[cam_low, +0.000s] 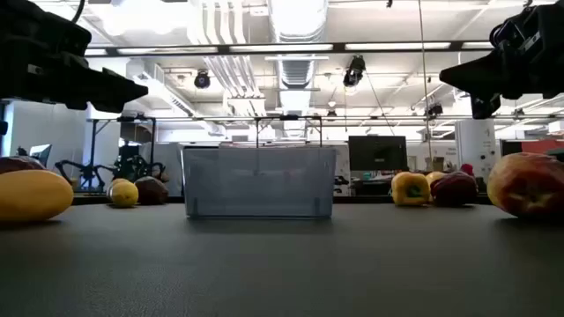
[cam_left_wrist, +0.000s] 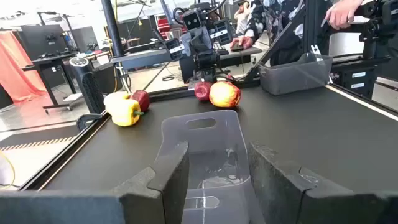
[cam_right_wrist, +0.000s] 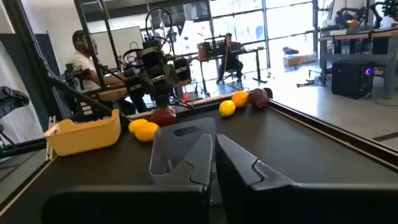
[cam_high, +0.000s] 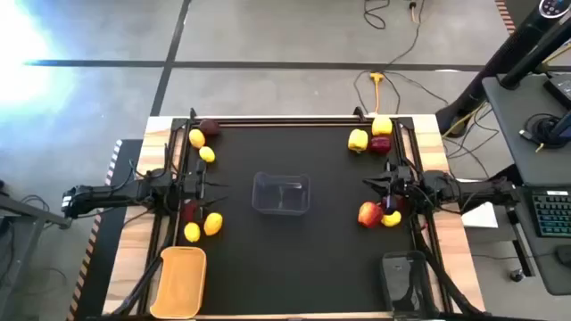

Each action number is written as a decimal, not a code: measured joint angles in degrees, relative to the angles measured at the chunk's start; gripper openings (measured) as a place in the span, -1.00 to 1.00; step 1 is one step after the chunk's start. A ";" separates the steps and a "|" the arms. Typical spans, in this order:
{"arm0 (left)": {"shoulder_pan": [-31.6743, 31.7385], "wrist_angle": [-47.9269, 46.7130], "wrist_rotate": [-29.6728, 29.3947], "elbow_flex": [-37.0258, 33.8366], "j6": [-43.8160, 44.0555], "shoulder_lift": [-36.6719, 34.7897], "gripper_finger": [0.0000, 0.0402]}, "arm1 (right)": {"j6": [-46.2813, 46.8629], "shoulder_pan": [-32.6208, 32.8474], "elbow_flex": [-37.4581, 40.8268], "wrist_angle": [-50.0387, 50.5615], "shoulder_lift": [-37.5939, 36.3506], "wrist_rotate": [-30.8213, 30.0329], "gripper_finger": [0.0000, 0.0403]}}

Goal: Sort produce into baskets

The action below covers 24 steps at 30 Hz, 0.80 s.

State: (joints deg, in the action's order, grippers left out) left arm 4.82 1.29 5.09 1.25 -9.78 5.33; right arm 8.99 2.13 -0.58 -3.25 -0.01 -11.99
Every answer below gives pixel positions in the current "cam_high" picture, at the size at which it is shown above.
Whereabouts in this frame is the black tower fan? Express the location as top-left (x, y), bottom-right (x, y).
top-left (434, 0), bottom-right (571, 137)

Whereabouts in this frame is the grey desk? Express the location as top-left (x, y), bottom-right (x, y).
top-left (481, 73), bottom-right (571, 296)

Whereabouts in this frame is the black computer mouse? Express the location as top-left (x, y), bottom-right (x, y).
top-left (555, 243), bottom-right (571, 268)

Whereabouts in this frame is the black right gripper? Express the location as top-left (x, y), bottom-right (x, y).
top-left (361, 160), bottom-right (425, 210)

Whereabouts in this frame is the red and yellow apple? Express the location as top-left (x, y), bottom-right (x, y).
top-left (357, 201), bottom-right (385, 229)

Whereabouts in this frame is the yellow extension cord plug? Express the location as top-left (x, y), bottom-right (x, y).
top-left (368, 70), bottom-right (385, 115)

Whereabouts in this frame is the dark smoky plastic bin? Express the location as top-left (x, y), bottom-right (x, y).
top-left (379, 251), bottom-right (437, 320)

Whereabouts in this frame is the black flat desk device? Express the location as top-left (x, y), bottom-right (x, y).
top-left (542, 72), bottom-right (571, 111)

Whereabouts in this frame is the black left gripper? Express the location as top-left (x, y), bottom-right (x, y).
top-left (180, 159), bottom-right (230, 222)

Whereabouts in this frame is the orange plastic basket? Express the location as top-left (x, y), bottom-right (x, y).
top-left (149, 245), bottom-right (208, 320)

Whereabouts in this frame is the yellow bell pepper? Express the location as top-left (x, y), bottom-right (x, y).
top-left (347, 128), bottom-right (369, 154)
top-left (371, 116), bottom-right (394, 137)

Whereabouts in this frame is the clear plastic bin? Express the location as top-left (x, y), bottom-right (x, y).
top-left (251, 171), bottom-right (311, 217)

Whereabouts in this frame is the backlit black keyboard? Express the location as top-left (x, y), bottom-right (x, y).
top-left (530, 189), bottom-right (571, 238)

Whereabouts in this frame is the black floor cable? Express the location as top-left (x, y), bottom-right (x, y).
top-left (362, 0), bottom-right (388, 31)
top-left (352, 0), bottom-right (451, 115)

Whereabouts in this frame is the coiled black cable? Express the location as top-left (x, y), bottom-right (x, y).
top-left (519, 112), bottom-right (566, 151)

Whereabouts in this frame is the white paper sheet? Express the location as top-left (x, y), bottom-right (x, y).
top-left (459, 177), bottom-right (500, 229)

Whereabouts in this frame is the black hazard-striped floor mat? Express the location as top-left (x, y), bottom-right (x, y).
top-left (493, 0), bottom-right (518, 36)
top-left (65, 138), bottom-right (145, 321)

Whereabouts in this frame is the black table mat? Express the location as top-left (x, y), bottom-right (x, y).
top-left (177, 124), bottom-right (414, 316)

